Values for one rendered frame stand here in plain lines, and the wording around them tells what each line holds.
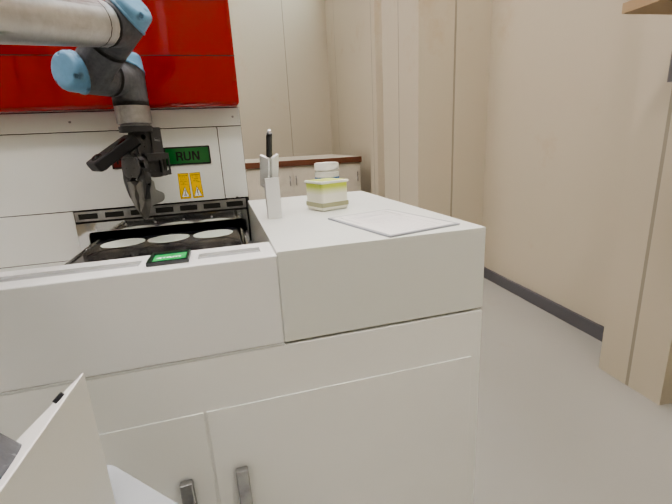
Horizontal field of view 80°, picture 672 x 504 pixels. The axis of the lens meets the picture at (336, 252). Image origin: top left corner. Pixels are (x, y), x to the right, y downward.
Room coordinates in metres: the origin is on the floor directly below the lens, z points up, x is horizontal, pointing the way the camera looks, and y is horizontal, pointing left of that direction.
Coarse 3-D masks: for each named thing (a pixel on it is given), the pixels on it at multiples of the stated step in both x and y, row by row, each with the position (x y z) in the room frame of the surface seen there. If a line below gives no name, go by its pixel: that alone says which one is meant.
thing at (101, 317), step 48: (0, 288) 0.47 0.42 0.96; (48, 288) 0.48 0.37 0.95; (96, 288) 0.50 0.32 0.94; (144, 288) 0.51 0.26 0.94; (192, 288) 0.53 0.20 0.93; (240, 288) 0.54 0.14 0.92; (0, 336) 0.47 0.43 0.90; (48, 336) 0.48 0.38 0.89; (96, 336) 0.49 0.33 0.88; (144, 336) 0.51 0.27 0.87; (192, 336) 0.52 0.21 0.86; (240, 336) 0.54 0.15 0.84; (0, 384) 0.46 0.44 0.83
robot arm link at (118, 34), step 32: (0, 0) 0.57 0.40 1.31; (32, 0) 0.62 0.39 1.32; (64, 0) 0.68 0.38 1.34; (96, 0) 0.76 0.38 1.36; (128, 0) 0.81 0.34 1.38; (0, 32) 0.57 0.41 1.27; (32, 32) 0.62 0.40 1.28; (64, 32) 0.67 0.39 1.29; (96, 32) 0.73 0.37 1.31; (128, 32) 0.81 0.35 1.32
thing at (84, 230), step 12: (156, 216) 1.10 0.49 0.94; (168, 216) 1.09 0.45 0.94; (180, 216) 1.10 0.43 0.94; (192, 216) 1.11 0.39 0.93; (204, 216) 1.12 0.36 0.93; (216, 216) 1.13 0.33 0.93; (228, 216) 1.14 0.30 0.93; (240, 216) 1.14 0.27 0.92; (84, 228) 1.04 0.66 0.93; (96, 228) 1.05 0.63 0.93; (108, 228) 1.05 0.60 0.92; (120, 228) 1.06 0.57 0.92; (132, 228) 1.07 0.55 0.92; (84, 240) 1.04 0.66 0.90
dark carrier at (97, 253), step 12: (228, 228) 1.09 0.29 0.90; (108, 240) 1.01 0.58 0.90; (180, 240) 0.97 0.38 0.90; (192, 240) 0.96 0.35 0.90; (204, 240) 0.96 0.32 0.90; (216, 240) 0.95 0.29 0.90; (228, 240) 0.94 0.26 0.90; (240, 240) 0.93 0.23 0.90; (96, 252) 0.89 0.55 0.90; (108, 252) 0.88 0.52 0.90; (120, 252) 0.88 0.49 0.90; (132, 252) 0.87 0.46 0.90; (144, 252) 0.87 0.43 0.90; (156, 252) 0.86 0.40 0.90
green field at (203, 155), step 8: (168, 152) 1.11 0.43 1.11; (176, 152) 1.11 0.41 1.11; (184, 152) 1.12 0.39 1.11; (192, 152) 1.12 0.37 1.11; (200, 152) 1.13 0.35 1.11; (208, 152) 1.14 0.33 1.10; (176, 160) 1.11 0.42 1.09; (184, 160) 1.12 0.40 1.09; (192, 160) 1.12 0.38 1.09; (200, 160) 1.13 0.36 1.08; (208, 160) 1.14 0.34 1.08
